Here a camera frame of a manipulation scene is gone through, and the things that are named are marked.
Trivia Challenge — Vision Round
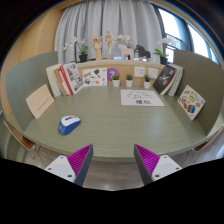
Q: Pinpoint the brown book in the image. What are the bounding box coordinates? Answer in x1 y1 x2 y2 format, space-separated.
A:
53 66 71 97

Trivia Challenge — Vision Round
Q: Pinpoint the thick white book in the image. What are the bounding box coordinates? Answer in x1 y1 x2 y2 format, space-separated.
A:
45 63 64 98

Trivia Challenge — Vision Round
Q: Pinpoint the colourful food picture card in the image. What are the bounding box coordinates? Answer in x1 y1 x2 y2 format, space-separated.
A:
176 84 206 121

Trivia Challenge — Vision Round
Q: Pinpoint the black wooden horse figure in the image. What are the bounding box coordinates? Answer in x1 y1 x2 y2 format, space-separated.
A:
134 44 152 62

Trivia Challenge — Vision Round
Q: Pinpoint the red and white photo magazine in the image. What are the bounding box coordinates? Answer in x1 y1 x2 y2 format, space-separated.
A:
59 61 84 96

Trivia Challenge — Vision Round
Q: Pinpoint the wooden chair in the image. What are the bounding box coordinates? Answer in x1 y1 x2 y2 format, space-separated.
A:
182 125 224 158
3 119 38 161

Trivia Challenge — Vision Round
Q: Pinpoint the blue and white computer mouse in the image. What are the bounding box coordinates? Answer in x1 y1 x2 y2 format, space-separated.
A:
57 115 82 136

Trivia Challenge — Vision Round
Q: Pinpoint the black cover book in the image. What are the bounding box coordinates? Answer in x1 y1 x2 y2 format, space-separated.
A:
152 64 178 95

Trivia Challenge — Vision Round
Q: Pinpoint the pink wooden horse figure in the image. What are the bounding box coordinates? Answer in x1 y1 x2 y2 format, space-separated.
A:
117 43 135 61

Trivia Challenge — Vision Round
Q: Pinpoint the window with dark frame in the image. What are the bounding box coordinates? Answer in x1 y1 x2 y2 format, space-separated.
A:
151 4 221 66

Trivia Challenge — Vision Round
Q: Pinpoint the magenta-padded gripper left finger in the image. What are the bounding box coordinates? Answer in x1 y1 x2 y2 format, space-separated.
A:
43 143 95 187

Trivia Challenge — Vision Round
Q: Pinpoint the grey curtain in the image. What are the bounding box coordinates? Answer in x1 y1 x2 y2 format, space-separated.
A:
53 0 163 65

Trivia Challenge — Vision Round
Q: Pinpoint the wooden artist mannequin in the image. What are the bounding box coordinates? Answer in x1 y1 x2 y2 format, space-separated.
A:
104 30 116 60

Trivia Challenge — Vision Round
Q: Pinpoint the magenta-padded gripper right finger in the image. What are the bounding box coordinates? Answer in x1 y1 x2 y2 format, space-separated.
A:
133 143 183 186

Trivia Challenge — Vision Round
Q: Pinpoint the round purple number sign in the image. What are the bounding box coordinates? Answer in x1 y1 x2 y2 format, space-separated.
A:
106 67 120 83

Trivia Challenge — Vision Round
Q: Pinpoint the small succulent in white pot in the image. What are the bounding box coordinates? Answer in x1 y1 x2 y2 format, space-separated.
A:
143 74 152 90
125 73 134 88
111 74 121 88

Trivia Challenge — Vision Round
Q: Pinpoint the white sticker picture sheet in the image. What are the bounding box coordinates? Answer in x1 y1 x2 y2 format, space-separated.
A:
81 67 108 87

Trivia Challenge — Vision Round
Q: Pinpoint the beige card with red text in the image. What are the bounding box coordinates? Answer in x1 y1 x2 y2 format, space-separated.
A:
25 83 55 120

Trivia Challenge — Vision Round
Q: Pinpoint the wooden hand model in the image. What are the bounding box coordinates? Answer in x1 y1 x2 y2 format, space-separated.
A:
91 35 104 61

